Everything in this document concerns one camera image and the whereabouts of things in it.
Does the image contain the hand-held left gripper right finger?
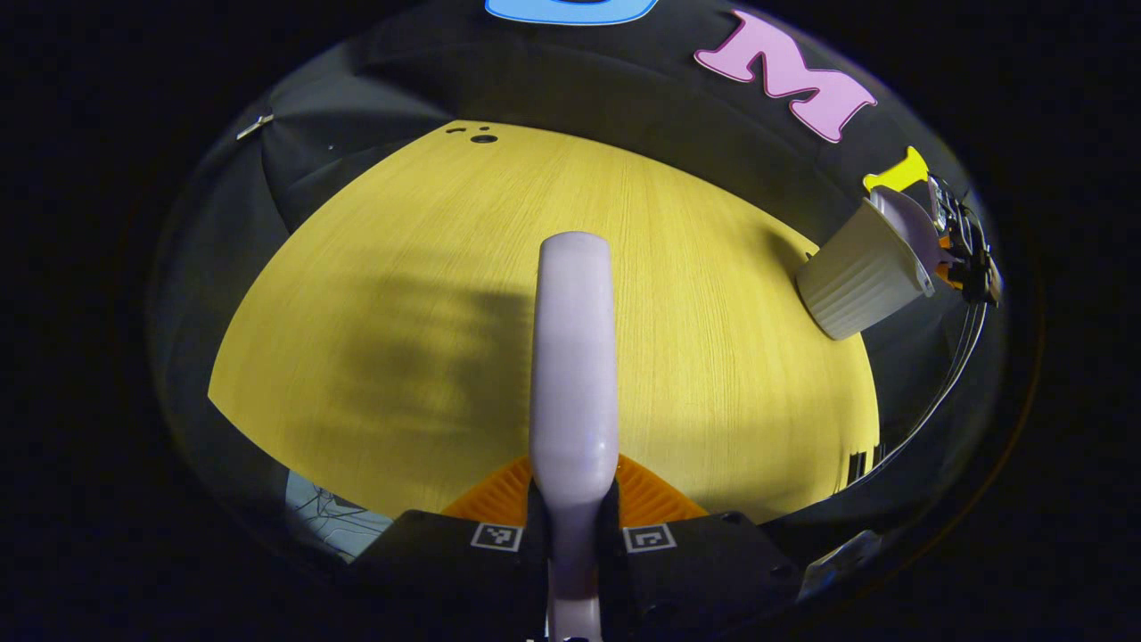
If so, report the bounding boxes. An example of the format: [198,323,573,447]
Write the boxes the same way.
[604,455,805,642]

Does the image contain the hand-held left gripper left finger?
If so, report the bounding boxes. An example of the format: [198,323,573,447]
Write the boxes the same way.
[352,455,546,642]

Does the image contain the pink plastic dustpan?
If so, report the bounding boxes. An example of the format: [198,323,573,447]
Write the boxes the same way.
[869,185,946,279]

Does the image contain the white ribbed garbage bin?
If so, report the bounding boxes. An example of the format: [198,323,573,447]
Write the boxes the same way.
[795,198,936,342]

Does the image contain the small pink broom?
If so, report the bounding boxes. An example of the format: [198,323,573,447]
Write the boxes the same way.
[529,232,621,642]

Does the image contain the black backdrop cloth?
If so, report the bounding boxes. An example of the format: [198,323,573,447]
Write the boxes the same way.
[152,0,1004,554]

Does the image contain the floor cables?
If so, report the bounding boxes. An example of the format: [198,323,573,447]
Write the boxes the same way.
[285,471,395,564]

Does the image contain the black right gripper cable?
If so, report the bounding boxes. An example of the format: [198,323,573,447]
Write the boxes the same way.
[847,301,990,487]

